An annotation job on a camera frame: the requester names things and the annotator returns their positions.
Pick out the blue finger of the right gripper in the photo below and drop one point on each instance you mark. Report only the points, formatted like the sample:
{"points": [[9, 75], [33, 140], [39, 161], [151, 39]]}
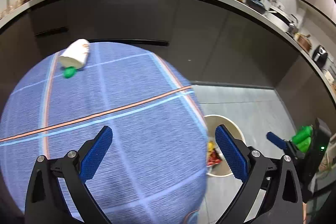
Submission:
{"points": [[277, 141]]}

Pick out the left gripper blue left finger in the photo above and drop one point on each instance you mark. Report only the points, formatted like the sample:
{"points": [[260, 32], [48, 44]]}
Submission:
{"points": [[80, 166]]}

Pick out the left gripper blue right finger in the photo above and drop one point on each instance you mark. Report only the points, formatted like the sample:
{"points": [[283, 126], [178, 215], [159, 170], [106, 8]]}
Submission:
{"points": [[242, 203]]}

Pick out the white trash bin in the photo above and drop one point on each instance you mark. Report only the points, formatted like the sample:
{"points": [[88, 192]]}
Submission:
{"points": [[229, 143]]}

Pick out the green bottles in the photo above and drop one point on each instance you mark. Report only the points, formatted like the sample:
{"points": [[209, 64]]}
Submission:
{"points": [[302, 139]]}

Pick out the red silver torn sachet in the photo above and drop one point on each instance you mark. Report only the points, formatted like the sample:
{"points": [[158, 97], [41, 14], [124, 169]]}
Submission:
{"points": [[213, 158]]}

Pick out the yellow snack wrapper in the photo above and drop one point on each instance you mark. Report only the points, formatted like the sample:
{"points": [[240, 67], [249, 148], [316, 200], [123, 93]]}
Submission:
{"points": [[211, 146]]}

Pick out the blue plaid tablecloth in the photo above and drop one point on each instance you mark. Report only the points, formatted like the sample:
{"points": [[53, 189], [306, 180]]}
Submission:
{"points": [[153, 172]]}

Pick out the black air fryer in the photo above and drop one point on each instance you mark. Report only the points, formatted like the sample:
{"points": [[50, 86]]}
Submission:
{"points": [[320, 56]]}

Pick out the green bottle cap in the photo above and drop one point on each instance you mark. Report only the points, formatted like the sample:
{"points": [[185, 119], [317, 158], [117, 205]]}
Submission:
{"points": [[69, 72]]}

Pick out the white paper cup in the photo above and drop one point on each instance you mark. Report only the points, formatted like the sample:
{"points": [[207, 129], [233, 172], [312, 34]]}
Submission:
{"points": [[76, 54]]}

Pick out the dark base cabinets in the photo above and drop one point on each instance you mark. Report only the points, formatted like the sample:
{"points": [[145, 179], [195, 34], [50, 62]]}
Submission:
{"points": [[206, 40]]}

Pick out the dark blue pot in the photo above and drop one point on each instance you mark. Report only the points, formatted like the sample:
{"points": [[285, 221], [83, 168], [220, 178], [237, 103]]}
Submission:
{"points": [[257, 5]]}

